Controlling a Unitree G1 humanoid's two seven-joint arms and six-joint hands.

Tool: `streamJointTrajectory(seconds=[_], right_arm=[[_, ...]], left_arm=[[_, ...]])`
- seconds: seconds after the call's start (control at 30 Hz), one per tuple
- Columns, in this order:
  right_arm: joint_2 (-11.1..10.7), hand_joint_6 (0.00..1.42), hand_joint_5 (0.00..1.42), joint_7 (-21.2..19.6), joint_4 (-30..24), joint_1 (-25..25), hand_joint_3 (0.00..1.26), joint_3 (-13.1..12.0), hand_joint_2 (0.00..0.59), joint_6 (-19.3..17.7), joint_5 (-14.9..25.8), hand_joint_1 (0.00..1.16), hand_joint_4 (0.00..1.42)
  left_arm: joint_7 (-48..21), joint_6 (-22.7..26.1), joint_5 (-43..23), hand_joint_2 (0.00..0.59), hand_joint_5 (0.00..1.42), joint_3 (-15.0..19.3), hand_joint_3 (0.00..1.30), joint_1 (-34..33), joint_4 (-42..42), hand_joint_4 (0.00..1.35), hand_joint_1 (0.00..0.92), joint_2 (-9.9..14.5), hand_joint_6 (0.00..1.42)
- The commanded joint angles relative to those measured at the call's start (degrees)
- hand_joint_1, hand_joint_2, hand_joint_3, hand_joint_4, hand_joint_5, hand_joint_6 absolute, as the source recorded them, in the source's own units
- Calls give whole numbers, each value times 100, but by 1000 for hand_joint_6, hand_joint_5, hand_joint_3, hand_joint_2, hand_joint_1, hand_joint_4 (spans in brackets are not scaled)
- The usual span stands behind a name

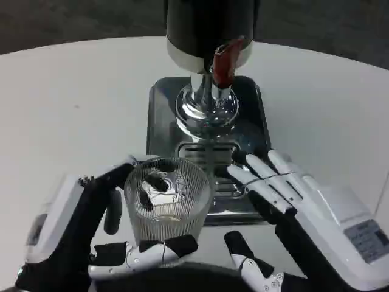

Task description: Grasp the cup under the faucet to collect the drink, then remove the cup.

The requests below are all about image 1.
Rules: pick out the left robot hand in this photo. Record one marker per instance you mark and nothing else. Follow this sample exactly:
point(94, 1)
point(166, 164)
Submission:
point(70, 219)

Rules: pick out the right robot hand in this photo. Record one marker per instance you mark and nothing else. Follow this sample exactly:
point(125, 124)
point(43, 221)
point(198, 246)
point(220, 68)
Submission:
point(313, 219)

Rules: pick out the clear ribbed glass cup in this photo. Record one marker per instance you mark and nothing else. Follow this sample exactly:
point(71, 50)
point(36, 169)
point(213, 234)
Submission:
point(168, 202)

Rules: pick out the steel drip tray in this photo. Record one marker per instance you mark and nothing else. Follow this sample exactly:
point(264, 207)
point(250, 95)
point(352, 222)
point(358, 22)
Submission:
point(208, 146)

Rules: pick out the black drink dispenser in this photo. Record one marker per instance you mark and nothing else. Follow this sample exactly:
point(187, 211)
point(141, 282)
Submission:
point(209, 57)

